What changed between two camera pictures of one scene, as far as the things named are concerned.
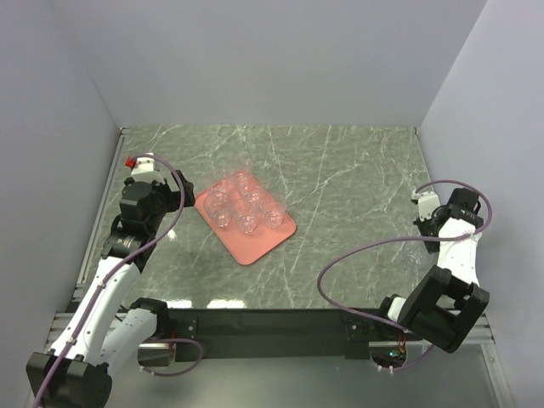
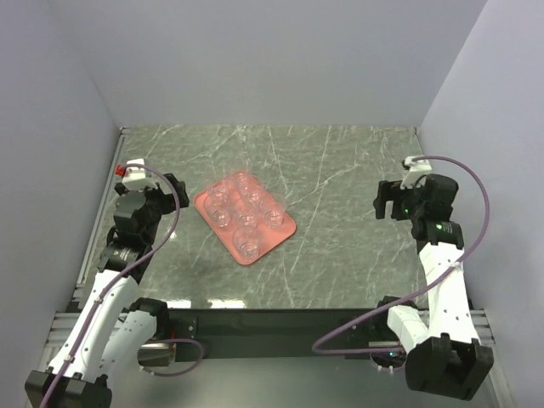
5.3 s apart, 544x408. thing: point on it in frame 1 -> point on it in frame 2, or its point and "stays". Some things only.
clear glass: [218, 205] stays
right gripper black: [422, 224] -> [390, 190]
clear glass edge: [412, 260] -> [246, 242]
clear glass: [253, 195] stays
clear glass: [240, 173] stays
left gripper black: [173, 195] stays
